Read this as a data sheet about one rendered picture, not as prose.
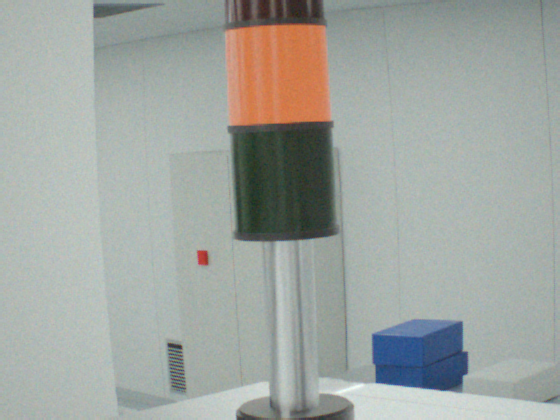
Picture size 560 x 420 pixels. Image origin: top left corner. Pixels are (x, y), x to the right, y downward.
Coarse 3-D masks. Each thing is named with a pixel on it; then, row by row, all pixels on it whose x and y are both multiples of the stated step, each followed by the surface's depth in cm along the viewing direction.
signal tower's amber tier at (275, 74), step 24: (240, 48) 55; (264, 48) 54; (288, 48) 54; (312, 48) 55; (240, 72) 55; (264, 72) 54; (288, 72) 54; (312, 72) 55; (240, 96) 55; (264, 96) 54; (288, 96) 54; (312, 96) 55; (240, 120) 55; (264, 120) 55; (288, 120) 54; (312, 120) 55
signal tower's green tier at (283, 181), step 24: (240, 144) 55; (264, 144) 55; (288, 144) 55; (312, 144) 55; (240, 168) 56; (264, 168) 55; (288, 168) 55; (312, 168) 55; (240, 192) 56; (264, 192) 55; (288, 192) 55; (312, 192) 55; (240, 216) 56; (264, 216) 55; (288, 216) 55; (312, 216) 55; (336, 216) 57
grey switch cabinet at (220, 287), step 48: (192, 192) 807; (336, 192) 764; (192, 240) 811; (336, 240) 764; (192, 288) 816; (240, 288) 781; (336, 288) 765; (192, 336) 822; (240, 336) 786; (336, 336) 766; (192, 384) 827; (240, 384) 791
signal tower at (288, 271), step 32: (224, 32) 57; (256, 128) 55; (288, 128) 54; (320, 128) 55; (288, 256) 56; (288, 288) 56; (288, 320) 56; (288, 352) 56; (288, 384) 57; (256, 416) 56; (288, 416) 56; (320, 416) 55; (352, 416) 57
